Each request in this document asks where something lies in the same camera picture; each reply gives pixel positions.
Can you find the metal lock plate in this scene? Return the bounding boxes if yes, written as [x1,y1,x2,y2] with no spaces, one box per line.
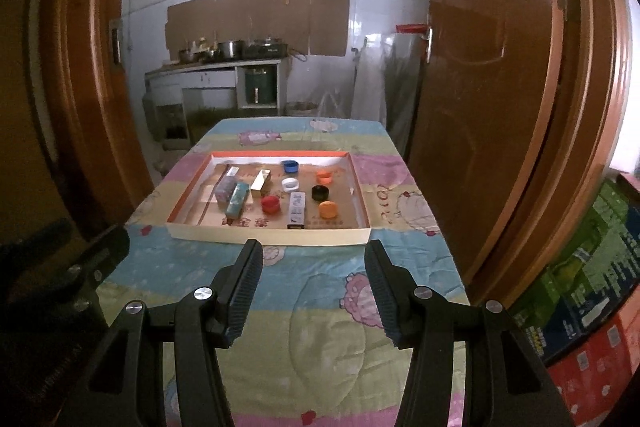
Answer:
[109,19,123,68]

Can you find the cardboard wall sheets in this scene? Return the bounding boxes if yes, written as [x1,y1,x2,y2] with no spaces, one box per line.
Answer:
[166,0,351,58]

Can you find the clear plastic sheeting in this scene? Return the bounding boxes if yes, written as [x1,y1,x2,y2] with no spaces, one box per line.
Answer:
[350,32,426,148]

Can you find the teal lighter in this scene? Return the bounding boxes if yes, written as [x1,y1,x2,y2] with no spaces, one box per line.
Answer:
[225,183,250,218]

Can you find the red printed carton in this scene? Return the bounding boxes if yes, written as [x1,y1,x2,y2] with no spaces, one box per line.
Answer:
[545,307,640,427]

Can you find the gold lighter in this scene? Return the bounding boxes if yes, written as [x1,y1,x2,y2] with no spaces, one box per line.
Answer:
[251,168,272,199]

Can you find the green printed carton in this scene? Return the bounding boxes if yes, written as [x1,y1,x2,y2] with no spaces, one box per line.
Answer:
[510,179,640,363]

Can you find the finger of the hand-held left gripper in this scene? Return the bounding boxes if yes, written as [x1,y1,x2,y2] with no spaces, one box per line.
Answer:
[0,218,73,260]
[50,224,132,293]

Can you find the grey floral lighter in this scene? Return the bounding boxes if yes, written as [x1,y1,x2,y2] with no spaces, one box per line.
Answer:
[216,177,237,208]

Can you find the green air fryer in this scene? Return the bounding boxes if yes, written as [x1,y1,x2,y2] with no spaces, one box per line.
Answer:
[244,68,275,105]

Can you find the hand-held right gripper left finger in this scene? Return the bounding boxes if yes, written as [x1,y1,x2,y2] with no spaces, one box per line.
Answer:
[65,238,264,427]

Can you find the brown wooden door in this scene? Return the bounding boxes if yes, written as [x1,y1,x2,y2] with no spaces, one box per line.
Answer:
[407,0,561,288]

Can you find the shallow cardboard tray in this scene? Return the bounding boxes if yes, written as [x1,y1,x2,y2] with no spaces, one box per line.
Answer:
[166,150,373,247]

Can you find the wooden door frame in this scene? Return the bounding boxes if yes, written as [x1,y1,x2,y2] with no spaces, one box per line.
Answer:
[42,0,636,303]

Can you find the white plastic bag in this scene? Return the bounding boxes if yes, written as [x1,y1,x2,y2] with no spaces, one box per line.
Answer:
[317,92,351,118]

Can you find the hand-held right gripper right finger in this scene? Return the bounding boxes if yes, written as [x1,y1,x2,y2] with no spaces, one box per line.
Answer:
[364,239,576,427]

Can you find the steel cooking pot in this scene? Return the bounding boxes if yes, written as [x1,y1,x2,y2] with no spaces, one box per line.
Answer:
[217,40,246,59]

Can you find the pastel cartoon printed blanket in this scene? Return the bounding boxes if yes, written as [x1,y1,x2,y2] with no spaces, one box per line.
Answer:
[95,117,473,427]

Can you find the white kitchen counter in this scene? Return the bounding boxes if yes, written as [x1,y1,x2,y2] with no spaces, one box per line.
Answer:
[145,59,283,142]

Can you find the white printed lighter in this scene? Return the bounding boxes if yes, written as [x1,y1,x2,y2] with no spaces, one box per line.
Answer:
[286,192,307,230]

